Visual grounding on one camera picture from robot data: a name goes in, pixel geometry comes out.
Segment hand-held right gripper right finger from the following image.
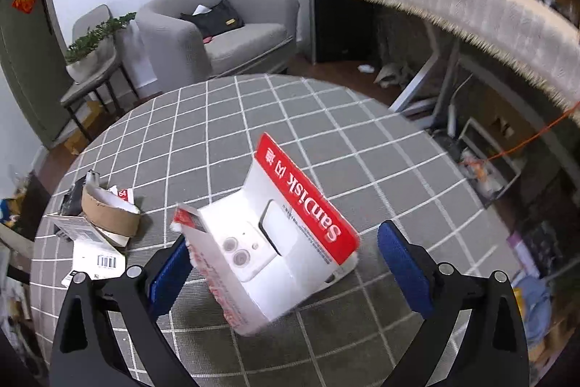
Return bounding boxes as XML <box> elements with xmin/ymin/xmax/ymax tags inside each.
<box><xmin>377</xmin><ymin>220</ymin><xmax>531</xmax><ymax>387</ymax></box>

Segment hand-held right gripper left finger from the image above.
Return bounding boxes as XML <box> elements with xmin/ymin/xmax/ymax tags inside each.
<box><xmin>49</xmin><ymin>233</ymin><xmax>200</xmax><ymax>387</ymax></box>

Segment red and white card packaging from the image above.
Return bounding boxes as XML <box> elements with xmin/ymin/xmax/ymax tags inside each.
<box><xmin>170</xmin><ymin>132</ymin><xmax>362</xmax><ymax>335</ymax></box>

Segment white barcode paper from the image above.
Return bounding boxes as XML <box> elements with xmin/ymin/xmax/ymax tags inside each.
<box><xmin>61</xmin><ymin>233</ymin><xmax>127</xmax><ymax>285</ymax></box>

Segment round table with grey checked cloth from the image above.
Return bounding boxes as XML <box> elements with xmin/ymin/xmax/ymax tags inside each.
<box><xmin>29</xmin><ymin>74</ymin><xmax>522</xmax><ymax>387</ymax></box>

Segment flat cardboard box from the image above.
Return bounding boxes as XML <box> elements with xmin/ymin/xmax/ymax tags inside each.
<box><xmin>63</xmin><ymin>99</ymin><xmax>107</xmax><ymax>156</ymax></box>

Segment white metal desk leg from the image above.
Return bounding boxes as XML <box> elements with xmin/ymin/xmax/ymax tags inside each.
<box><xmin>389</xmin><ymin>38</ymin><xmax>463</xmax><ymax>129</ymax></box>

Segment crumpled grey floor cloth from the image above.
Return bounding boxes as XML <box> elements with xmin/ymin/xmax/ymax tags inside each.
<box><xmin>374</xmin><ymin>63</ymin><xmax>415</xmax><ymax>88</ymax></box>

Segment grey dining chair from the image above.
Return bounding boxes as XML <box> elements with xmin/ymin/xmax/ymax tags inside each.
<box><xmin>60</xmin><ymin>4</ymin><xmax>141</xmax><ymax>143</ymax></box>

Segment grey armchair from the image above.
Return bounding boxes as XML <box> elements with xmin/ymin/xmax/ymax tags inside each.
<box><xmin>135</xmin><ymin>0</ymin><xmax>300</xmax><ymax>82</ymax></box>

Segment potted green plant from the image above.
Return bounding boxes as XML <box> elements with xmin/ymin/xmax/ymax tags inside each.
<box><xmin>65</xmin><ymin>12</ymin><xmax>137</xmax><ymax>84</ymax></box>

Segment grey-green door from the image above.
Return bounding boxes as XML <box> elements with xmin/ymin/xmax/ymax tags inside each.
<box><xmin>0</xmin><ymin>0</ymin><xmax>73</xmax><ymax>149</ymax></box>

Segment black handbag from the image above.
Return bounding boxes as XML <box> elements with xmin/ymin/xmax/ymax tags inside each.
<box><xmin>180</xmin><ymin>0</ymin><xmax>245</xmax><ymax>38</ymax></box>

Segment white storage frame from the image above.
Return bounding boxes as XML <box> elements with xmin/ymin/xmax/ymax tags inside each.
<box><xmin>457</xmin><ymin>117</ymin><xmax>529</xmax><ymax>206</ymax></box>

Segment orange cable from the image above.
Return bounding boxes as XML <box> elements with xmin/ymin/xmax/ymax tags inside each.
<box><xmin>487</xmin><ymin>103</ymin><xmax>580</xmax><ymax>161</ymax></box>

